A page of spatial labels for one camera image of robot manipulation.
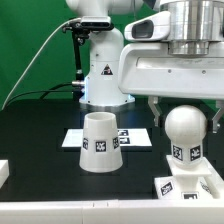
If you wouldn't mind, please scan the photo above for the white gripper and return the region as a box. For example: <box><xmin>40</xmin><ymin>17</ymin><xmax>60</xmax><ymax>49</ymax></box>
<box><xmin>118</xmin><ymin>10</ymin><xmax>224</xmax><ymax>127</ymax></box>

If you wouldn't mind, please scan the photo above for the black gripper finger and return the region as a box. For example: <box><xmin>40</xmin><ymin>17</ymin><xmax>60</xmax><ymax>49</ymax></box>
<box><xmin>208</xmin><ymin>100</ymin><xmax>224</xmax><ymax>133</ymax></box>

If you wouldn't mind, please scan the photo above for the white lamp bulb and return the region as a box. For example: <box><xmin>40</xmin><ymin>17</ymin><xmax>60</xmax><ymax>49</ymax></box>
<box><xmin>165</xmin><ymin>105</ymin><xmax>207</xmax><ymax>166</ymax></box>

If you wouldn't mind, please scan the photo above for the white square lamp base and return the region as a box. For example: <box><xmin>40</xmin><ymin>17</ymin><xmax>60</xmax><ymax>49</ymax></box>
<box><xmin>154</xmin><ymin>155</ymin><xmax>224</xmax><ymax>200</ymax></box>

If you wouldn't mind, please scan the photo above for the white conical lamp shade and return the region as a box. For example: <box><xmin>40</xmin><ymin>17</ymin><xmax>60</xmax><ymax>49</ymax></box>
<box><xmin>79</xmin><ymin>112</ymin><xmax>123</xmax><ymax>173</ymax></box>

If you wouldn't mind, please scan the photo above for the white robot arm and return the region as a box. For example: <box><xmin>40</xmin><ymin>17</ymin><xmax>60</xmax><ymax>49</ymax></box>
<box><xmin>66</xmin><ymin>0</ymin><xmax>224</xmax><ymax>131</ymax></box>

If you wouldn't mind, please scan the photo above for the white marker tag sheet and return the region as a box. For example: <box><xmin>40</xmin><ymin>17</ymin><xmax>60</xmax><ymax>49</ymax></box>
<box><xmin>62</xmin><ymin>128</ymin><xmax>152</xmax><ymax>148</ymax></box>

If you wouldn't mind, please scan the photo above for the black cable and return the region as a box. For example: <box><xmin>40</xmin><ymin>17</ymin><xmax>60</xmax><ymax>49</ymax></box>
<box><xmin>1</xmin><ymin>83</ymin><xmax>81</xmax><ymax>109</ymax></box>

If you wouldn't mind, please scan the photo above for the black camera on stand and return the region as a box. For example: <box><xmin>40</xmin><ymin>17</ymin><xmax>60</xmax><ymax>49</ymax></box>
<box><xmin>62</xmin><ymin>16</ymin><xmax>114</xmax><ymax>101</ymax></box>

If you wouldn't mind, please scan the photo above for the white L-shaped fence wall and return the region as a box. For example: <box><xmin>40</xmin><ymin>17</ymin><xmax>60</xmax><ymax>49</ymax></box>
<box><xmin>0</xmin><ymin>156</ymin><xmax>224</xmax><ymax>224</ymax></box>

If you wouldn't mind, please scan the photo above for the grey camera cable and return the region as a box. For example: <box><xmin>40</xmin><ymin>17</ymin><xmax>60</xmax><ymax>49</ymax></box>
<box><xmin>1</xmin><ymin>18</ymin><xmax>83</xmax><ymax>111</ymax></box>

